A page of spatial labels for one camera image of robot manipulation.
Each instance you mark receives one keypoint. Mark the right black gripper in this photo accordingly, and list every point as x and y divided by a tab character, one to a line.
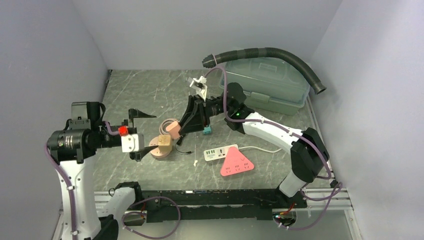
196	114

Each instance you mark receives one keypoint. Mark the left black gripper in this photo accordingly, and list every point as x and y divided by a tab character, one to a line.
135	113

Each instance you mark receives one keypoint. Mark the round pink power socket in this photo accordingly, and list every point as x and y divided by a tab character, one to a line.
156	153

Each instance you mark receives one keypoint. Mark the white power strip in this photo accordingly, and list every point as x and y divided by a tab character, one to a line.
218	152

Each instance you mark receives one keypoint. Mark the pink triangular power strip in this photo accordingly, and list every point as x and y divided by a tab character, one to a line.
235	162

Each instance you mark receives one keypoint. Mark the salmon cube plug adapter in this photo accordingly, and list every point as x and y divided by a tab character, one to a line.
173	130

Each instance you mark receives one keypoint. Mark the tan cube socket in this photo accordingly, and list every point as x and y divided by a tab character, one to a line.
164	142

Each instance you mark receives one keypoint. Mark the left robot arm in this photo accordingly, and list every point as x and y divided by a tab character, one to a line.
71	152

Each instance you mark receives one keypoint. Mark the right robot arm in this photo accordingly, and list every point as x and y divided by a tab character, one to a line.
309	156

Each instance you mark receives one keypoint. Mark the teal cube adapter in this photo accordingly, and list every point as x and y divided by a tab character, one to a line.
207	130

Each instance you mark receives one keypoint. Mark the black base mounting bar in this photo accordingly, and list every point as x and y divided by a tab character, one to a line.
159	209

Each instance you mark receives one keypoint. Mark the green plastic storage box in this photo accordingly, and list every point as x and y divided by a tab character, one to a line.
269	84

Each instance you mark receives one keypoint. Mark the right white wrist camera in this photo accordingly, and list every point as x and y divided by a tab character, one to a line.
199	85

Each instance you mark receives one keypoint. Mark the aluminium frame rail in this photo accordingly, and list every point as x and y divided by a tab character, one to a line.
314	198

